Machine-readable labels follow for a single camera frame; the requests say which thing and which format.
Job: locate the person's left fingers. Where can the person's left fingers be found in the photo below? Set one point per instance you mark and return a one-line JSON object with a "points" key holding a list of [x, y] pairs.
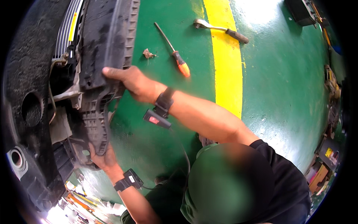
{"points": [[92, 153]]}

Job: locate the person's legs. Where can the person's legs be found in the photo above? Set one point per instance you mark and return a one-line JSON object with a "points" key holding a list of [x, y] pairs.
{"points": [[165, 201]]}

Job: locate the dried leaf scrap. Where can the dried leaf scrap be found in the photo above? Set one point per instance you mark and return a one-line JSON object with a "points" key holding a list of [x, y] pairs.
{"points": [[148, 53]]}

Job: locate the black wrist band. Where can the black wrist band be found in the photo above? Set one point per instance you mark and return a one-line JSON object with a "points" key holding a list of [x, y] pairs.
{"points": [[162, 105], [129, 180]]}

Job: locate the heap of workshop tools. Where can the heap of workshop tools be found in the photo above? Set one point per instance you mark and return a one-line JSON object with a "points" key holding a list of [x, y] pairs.
{"points": [[332, 89]]}

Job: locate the person's right fingers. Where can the person's right fingers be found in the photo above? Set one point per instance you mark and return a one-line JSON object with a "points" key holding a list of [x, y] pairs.
{"points": [[112, 73]]}

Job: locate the cluttered workshop bench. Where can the cluttered workshop bench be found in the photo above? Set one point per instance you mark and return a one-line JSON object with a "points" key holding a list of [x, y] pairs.
{"points": [[84, 204]]}

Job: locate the round fog lamp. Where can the round fog lamp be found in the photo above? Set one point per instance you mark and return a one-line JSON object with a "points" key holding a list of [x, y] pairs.
{"points": [[16, 159]]}

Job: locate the person's left hand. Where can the person's left hand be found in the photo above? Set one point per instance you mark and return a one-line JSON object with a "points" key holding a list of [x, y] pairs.
{"points": [[105, 161]]}

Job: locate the bent metal pipe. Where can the bent metal pipe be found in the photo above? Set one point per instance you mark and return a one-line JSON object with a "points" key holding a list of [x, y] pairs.
{"points": [[52, 92]]}

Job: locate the person's body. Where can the person's body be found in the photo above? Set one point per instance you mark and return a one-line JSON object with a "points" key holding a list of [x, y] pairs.
{"points": [[279, 184]]}

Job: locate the cluttered workshop shelf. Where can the cluttered workshop shelf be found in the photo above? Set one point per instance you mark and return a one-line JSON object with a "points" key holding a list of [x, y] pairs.
{"points": [[324, 165]]}

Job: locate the black plastic engine undertray panel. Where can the black plastic engine undertray panel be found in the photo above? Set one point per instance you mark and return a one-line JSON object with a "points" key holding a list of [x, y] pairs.
{"points": [[106, 42]]}

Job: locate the silver finned car radiator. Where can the silver finned car radiator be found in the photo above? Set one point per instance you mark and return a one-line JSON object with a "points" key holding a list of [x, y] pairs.
{"points": [[66, 26]]}

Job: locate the person's right hand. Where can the person's right hand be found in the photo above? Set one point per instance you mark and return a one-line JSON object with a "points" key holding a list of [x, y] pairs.
{"points": [[137, 84]]}

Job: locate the ratchet wrench with black grip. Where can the ratchet wrench with black grip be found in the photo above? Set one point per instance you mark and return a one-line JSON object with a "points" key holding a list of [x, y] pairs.
{"points": [[223, 28]]}

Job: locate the black box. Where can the black box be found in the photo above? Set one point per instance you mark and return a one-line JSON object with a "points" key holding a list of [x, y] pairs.
{"points": [[301, 11]]}

